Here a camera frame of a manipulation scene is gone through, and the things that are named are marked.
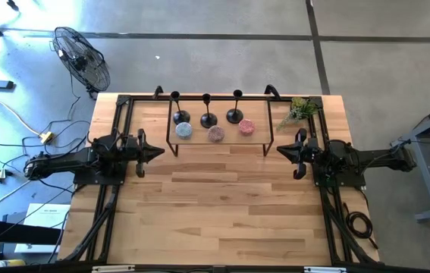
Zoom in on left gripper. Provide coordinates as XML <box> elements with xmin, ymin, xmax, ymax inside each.
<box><xmin>125</xmin><ymin>128</ymin><xmax>166</xmax><ymax>179</ymax></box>

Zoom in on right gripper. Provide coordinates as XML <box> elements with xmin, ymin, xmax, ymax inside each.
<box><xmin>276</xmin><ymin>127</ymin><xmax>316</xmax><ymax>180</ymax></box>

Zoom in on blue patterned candle tin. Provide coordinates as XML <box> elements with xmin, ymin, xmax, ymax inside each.
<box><xmin>175</xmin><ymin>121</ymin><xmax>193</xmax><ymax>140</ymax></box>

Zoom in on black metal candlestick holder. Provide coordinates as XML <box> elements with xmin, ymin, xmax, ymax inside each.
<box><xmin>199</xmin><ymin>93</ymin><xmax>218</xmax><ymax>129</ymax></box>
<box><xmin>225</xmin><ymin>89</ymin><xmax>244</xmax><ymax>124</ymax></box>
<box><xmin>171</xmin><ymin>90</ymin><xmax>192</xmax><ymax>125</ymax></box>

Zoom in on pink patterned candle tin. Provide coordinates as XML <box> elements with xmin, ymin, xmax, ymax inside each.
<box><xmin>237</xmin><ymin>118</ymin><xmax>256</xmax><ymax>137</ymax></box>

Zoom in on maroon patterned candle tin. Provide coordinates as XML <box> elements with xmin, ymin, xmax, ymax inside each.
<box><xmin>207</xmin><ymin>125</ymin><xmax>226</xmax><ymax>143</ymax></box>

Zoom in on green artificial potted plant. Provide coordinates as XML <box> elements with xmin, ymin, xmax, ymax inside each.
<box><xmin>278</xmin><ymin>96</ymin><xmax>320</xmax><ymax>132</ymax></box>

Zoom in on wooden shelf riser black legs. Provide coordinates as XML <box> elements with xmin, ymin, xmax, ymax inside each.
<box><xmin>166</xmin><ymin>96</ymin><xmax>275</xmax><ymax>158</ymax></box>

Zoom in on black floor fan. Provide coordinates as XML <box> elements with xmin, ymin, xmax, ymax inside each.
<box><xmin>49</xmin><ymin>26</ymin><xmax>112</xmax><ymax>100</ymax></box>

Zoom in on white label strip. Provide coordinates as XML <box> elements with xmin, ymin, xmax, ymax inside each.
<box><xmin>92</xmin><ymin>265</ymin><xmax>137</xmax><ymax>273</ymax></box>
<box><xmin>303</xmin><ymin>266</ymin><xmax>347</xmax><ymax>273</ymax></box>

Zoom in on white paper sheet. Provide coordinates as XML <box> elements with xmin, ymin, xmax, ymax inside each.
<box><xmin>14</xmin><ymin>203</ymin><xmax>72</xmax><ymax>254</ymax></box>

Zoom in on grey metal side table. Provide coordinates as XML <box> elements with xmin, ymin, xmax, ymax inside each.
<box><xmin>390</xmin><ymin>96</ymin><xmax>430</xmax><ymax>224</ymax></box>

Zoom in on black desk edge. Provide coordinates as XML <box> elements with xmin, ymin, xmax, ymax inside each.
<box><xmin>0</xmin><ymin>218</ymin><xmax>62</xmax><ymax>246</ymax></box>

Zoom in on yellow object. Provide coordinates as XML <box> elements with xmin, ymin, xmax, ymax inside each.
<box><xmin>0</xmin><ymin>259</ymin><xmax>27</xmax><ymax>268</ymax></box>

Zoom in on black aluminium table frame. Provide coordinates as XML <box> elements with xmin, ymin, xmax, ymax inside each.
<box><xmin>58</xmin><ymin>83</ymin><xmax>381</xmax><ymax>273</ymax></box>

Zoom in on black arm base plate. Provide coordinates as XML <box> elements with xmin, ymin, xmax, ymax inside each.
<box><xmin>312</xmin><ymin>157</ymin><xmax>367</xmax><ymax>188</ymax></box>
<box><xmin>73</xmin><ymin>166</ymin><xmax>129</xmax><ymax>186</ymax></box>

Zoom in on coiled black cable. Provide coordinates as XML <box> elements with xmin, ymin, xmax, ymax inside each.
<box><xmin>343</xmin><ymin>202</ymin><xmax>379</xmax><ymax>250</ymax></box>

